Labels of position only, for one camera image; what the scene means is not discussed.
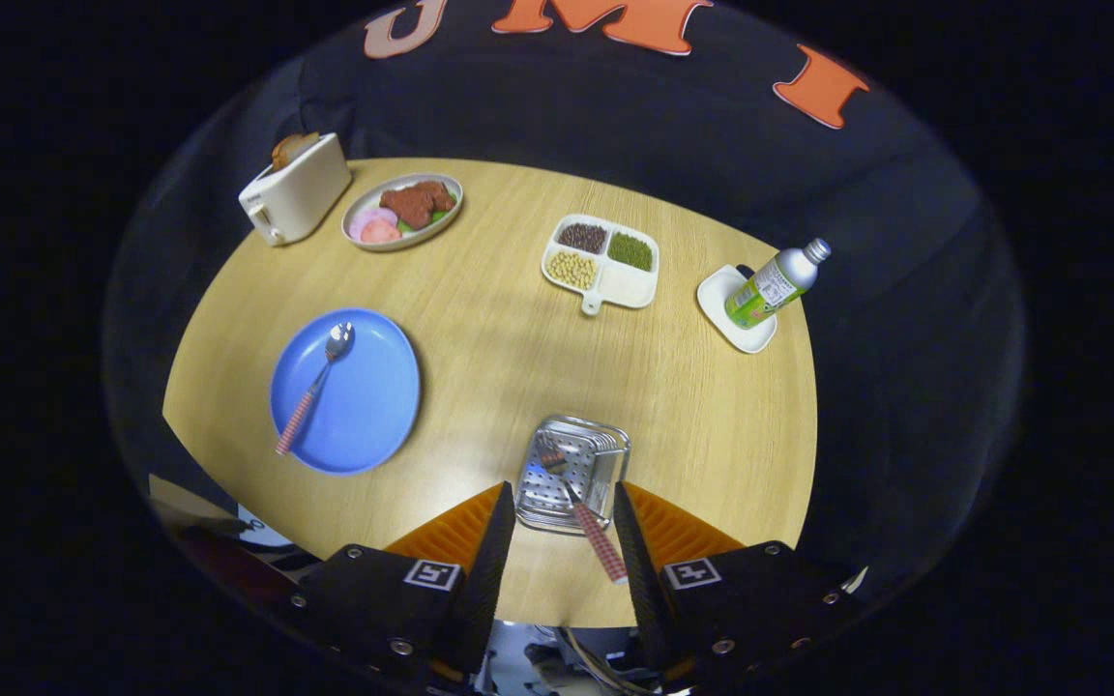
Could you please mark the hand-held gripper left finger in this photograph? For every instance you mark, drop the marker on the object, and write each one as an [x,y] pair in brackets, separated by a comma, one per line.
[489,580]

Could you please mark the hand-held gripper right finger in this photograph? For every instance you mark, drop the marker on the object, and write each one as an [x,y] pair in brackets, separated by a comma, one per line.
[644,590]

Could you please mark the perforated metal tray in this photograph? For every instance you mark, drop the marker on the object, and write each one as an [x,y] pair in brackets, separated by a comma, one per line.
[542,498]

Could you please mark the blue round plate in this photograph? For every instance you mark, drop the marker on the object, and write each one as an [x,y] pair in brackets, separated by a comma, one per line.
[368,396]

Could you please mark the black white striped cloth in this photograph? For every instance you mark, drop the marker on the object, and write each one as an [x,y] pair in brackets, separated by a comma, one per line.
[272,546]

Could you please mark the dark red cloth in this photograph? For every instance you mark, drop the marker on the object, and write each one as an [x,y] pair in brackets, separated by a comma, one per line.
[228,570]

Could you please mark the small white square dish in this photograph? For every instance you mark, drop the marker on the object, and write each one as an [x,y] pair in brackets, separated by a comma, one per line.
[717,300]

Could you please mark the white divided dish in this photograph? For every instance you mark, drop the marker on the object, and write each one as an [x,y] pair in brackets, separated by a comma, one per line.
[627,285]

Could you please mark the pile of yellow soybeans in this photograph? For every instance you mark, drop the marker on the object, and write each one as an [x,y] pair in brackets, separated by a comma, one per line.
[572,270]

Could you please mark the silver bottle with green label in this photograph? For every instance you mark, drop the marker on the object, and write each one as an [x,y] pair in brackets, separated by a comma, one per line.
[775,285]

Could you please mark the pile of green beans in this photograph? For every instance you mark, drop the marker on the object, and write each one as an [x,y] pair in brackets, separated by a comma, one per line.
[630,251]

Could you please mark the pile of dark red beans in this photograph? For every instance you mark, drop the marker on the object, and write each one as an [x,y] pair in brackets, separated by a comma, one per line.
[582,238]

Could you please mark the green vegetable leaves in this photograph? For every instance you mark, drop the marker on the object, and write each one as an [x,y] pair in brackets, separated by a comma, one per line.
[408,226]

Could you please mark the pink ham slices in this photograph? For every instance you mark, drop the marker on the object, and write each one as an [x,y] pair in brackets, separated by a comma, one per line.
[378,230]

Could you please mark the brown meat piece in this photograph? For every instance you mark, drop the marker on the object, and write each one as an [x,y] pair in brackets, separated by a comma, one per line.
[414,203]

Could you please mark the white oval plate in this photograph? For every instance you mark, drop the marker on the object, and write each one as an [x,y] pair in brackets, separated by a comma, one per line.
[356,205]

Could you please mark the white toaster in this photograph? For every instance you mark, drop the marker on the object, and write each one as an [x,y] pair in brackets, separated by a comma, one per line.
[301,193]

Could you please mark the black backdrop cloth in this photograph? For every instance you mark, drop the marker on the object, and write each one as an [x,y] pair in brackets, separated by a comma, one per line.
[615,126]

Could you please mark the toasted bread slice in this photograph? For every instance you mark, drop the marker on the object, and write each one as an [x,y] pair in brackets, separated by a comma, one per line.
[291,148]

